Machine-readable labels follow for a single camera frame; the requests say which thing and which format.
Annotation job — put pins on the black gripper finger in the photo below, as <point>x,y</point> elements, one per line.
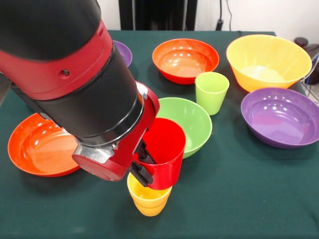
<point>140,174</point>
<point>145,154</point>

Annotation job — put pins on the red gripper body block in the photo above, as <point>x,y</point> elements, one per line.
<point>119,159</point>

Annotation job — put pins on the red plastic cup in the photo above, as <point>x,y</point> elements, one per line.
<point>167,149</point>

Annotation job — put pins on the yellow plastic cup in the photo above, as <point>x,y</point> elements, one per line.
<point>149,199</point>

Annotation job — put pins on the green plastic bowl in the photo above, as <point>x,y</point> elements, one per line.
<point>197,122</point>

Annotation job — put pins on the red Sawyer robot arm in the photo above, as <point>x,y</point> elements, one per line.
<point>62,74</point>

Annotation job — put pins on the orange-red plastic bowl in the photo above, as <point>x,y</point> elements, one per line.
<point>37,154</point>
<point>184,62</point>

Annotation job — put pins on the dark green tablecloth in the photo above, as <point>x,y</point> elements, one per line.
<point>224,199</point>

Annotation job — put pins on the green plastic cup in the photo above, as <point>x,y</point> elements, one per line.
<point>211,94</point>

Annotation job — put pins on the purple plastic bowl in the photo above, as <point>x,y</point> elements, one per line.
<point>281,122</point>
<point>124,52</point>

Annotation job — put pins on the large orange plastic bowl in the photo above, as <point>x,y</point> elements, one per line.
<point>264,57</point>

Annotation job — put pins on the black chair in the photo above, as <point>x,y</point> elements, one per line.
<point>311,49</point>

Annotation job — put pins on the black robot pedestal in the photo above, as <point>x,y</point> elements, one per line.
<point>154,15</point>

